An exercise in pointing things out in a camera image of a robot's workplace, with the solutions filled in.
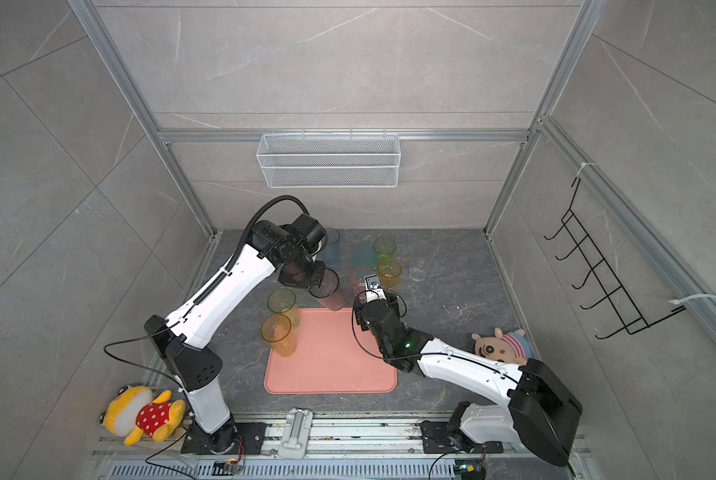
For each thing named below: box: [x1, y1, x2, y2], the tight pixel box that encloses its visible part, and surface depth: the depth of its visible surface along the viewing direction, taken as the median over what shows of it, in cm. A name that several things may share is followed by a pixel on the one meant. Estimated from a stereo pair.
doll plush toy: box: [471, 328, 532, 366], surface depth 85 cm
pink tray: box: [264, 308, 398, 395], surface depth 85 cm
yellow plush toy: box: [100, 385, 186, 446], surface depth 73 cm
